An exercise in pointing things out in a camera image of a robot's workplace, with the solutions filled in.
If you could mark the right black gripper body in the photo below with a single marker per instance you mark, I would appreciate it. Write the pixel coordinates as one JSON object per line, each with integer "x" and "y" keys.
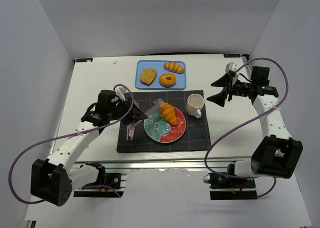
{"x": 230, "y": 89}

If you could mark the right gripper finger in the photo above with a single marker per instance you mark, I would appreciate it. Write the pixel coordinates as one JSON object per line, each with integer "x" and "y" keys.
{"x": 223, "y": 81}
{"x": 219, "y": 99}

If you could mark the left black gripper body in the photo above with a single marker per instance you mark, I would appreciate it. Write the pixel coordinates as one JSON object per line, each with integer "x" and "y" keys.
{"x": 129, "y": 112}

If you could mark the metal tongs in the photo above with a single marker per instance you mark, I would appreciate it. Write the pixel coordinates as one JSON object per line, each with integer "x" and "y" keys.
{"x": 154, "y": 106}

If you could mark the large striped croissant bread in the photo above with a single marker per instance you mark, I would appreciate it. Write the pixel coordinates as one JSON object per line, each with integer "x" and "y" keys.
{"x": 166, "y": 111}

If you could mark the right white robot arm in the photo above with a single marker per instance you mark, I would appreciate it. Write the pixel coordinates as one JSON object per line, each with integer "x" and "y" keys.
{"x": 278, "y": 153}

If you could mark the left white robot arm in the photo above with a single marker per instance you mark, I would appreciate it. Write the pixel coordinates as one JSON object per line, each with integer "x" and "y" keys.
{"x": 53, "y": 179}

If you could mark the brown bread slice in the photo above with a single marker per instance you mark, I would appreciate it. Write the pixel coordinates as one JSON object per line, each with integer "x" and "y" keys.
{"x": 148, "y": 76}

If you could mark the orange donut bread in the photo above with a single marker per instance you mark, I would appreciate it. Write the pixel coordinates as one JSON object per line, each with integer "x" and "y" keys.
{"x": 167, "y": 80}

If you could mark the small striped croissant bread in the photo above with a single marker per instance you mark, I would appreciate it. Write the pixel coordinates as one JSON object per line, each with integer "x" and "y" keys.
{"x": 174, "y": 67}

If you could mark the red and teal plate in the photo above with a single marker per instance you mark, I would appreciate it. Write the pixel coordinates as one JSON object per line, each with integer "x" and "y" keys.
{"x": 162, "y": 131}

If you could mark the white ceramic mug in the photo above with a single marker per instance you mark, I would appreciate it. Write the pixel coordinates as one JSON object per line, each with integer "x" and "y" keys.
{"x": 194, "y": 105}

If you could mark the right blue table sticker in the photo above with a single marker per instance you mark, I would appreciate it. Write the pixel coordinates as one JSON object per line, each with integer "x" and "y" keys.
{"x": 232, "y": 55}

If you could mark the blue table sticker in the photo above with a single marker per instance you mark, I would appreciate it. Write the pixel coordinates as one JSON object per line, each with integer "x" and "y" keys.
{"x": 78, "y": 60}
{"x": 232, "y": 55}

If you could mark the blue plastic tray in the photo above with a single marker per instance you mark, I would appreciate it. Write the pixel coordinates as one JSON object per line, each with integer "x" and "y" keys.
{"x": 158, "y": 66}

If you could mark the dark checked placemat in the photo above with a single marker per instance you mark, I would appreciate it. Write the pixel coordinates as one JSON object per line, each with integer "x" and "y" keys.
{"x": 195, "y": 138}

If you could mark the left blue table sticker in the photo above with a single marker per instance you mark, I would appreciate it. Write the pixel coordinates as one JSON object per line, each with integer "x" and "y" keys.
{"x": 78, "y": 60}

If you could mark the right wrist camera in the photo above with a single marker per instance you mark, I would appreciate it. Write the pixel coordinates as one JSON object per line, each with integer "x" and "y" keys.
{"x": 231, "y": 69}

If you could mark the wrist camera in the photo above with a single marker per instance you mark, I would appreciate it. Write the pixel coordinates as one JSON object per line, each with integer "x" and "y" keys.
{"x": 120, "y": 92}
{"x": 231, "y": 69}

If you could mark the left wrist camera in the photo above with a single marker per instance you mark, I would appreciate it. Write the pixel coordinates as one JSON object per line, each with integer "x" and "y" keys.
{"x": 120, "y": 92}

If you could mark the aluminium frame rail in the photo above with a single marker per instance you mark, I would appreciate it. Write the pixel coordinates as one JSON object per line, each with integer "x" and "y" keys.
{"x": 191, "y": 165}

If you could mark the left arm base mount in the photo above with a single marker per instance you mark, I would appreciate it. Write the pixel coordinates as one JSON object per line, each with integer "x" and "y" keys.
{"x": 91, "y": 180}

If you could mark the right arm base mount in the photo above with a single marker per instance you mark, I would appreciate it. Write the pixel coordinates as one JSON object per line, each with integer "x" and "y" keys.
{"x": 228, "y": 189}

